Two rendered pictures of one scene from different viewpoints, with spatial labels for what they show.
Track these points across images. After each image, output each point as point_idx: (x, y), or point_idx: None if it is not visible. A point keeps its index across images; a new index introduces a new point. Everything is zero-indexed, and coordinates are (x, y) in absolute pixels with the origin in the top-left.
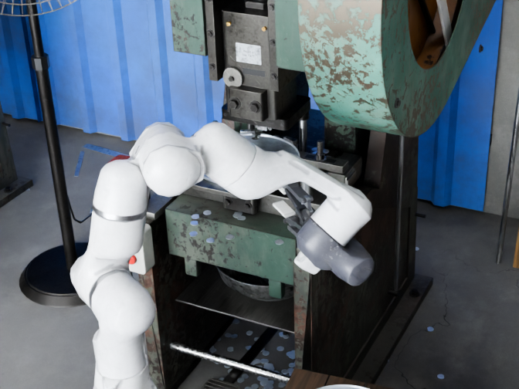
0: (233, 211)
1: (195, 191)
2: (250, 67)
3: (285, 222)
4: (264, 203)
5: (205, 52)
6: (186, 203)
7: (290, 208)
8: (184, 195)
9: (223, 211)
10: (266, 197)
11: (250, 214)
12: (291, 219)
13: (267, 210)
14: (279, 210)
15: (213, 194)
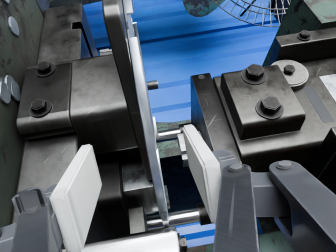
0: (20, 84)
1: (51, 33)
2: (323, 98)
3: (18, 202)
4: (47, 151)
5: (327, 21)
6: (29, 7)
7: (91, 216)
8: (41, 18)
9: (18, 63)
10: (66, 152)
11: (15, 119)
12: (51, 240)
13: (28, 161)
14: (79, 168)
15: (52, 57)
